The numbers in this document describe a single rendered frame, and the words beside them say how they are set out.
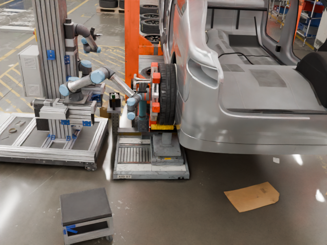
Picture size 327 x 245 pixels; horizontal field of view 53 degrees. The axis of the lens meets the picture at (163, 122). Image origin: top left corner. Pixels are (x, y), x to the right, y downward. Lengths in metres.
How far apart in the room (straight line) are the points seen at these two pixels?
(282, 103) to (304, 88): 0.38
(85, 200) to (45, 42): 1.63
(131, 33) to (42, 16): 0.93
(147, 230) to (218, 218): 0.70
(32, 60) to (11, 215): 1.52
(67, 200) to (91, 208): 0.23
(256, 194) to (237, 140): 1.13
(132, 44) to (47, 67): 0.94
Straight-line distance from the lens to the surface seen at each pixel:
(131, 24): 3.73
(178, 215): 3.27
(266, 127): 2.61
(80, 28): 3.75
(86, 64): 3.84
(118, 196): 3.44
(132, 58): 3.83
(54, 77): 3.66
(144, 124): 3.95
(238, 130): 2.58
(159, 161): 3.68
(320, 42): 9.10
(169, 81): 3.24
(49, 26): 3.48
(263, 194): 3.69
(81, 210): 2.85
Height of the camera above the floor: 2.31
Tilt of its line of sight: 29 degrees down
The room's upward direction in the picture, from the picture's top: 3 degrees clockwise
